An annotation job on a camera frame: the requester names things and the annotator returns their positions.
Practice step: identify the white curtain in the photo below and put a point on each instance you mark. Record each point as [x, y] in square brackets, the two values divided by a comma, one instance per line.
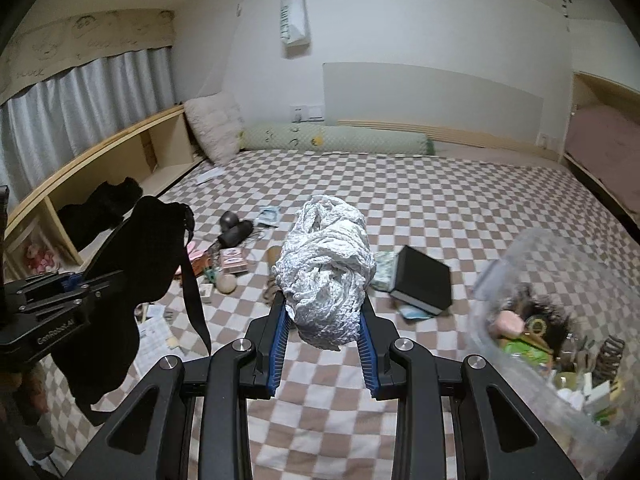
[90, 95]

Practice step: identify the white headboard panel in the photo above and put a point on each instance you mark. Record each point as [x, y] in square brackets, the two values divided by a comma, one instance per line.
[430, 95]

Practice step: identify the teal mask packet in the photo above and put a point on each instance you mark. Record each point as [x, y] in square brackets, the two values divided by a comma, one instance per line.
[267, 216]

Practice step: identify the yellow sticky note pad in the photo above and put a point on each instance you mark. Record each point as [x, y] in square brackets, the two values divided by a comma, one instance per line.
[172, 342]

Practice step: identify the black cloth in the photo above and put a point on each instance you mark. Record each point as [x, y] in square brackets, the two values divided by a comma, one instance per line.
[100, 210]

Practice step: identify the clear bag of pink plush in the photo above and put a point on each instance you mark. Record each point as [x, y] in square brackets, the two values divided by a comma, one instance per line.
[40, 257]

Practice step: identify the wooden shelf unit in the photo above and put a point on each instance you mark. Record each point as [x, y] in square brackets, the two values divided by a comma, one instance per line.
[100, 160]

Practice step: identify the clear plastic storage container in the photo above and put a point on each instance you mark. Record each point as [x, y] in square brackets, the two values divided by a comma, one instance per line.
[525, 260]

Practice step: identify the beige printed curtain valance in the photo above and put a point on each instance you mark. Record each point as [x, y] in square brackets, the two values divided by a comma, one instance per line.
[75, 40]

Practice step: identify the small picture box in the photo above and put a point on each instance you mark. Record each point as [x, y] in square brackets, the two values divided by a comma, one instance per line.
[206, 291]

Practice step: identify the white paper slip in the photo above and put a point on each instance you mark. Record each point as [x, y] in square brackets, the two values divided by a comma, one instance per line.
[210, 176]

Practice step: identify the wooden alcove frame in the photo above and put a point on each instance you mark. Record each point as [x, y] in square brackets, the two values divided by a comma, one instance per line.
[570, 125]

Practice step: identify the white wall switch plate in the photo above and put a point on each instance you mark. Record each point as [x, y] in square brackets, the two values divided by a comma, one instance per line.
[307, 111]

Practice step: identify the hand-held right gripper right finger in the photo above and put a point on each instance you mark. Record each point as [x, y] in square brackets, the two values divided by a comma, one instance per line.
[367, 360]

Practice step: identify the white hanging paper bag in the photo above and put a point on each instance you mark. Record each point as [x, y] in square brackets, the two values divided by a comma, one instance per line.
[295, 15]

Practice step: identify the brown leather pouch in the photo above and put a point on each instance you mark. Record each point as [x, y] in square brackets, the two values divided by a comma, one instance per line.
[200, 260]

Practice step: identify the dark cylinder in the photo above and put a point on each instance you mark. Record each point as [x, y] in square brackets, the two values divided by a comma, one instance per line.
[239, 232]

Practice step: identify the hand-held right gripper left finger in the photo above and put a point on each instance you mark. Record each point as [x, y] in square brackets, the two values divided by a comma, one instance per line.
[277, 355]

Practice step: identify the beige round stone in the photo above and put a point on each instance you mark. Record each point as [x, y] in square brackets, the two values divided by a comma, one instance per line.
[227, 285]

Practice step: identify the dark spiral hair clip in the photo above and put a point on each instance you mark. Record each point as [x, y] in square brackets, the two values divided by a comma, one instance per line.
[607, 355]

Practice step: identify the gold scissors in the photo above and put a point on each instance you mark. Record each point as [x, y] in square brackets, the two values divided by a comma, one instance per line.
[537, 325]

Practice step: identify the black feather tuft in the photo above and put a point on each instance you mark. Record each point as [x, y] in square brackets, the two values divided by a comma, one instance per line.
[542, 307]

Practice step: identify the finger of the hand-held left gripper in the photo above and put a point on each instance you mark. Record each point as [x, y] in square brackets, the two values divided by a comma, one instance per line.
[60, 304]
[75, 281]

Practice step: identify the wooden headboard rail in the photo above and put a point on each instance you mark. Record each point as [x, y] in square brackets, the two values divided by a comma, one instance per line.
[450, 135]

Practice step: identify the teal flat packet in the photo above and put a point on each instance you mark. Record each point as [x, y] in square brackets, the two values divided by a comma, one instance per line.
[415, 312]

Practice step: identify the green cartoon coaster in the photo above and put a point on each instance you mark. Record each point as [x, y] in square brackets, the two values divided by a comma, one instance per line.
[525, 350]

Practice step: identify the white fluffy pillow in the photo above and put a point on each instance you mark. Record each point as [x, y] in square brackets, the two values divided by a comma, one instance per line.
[212, 127]

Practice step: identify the floral pouch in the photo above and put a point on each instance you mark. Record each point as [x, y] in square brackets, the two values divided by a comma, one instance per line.
[384, 270]

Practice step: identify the black box with white sides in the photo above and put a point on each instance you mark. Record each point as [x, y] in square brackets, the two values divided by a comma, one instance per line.
[425, 280]

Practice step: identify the white crochet cloth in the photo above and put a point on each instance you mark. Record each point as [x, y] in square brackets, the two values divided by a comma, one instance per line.
[325, 270]

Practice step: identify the green clip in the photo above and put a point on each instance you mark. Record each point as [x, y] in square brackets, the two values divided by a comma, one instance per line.
[212, 275]

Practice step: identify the dark round ball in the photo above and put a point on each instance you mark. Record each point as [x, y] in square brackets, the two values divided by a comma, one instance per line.
[230, 220]

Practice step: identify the pink card box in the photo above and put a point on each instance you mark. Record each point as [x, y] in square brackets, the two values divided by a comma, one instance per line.
[234, 261]

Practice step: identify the green bolster pillow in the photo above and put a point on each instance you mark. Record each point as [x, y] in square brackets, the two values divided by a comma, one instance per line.
[340, 140]

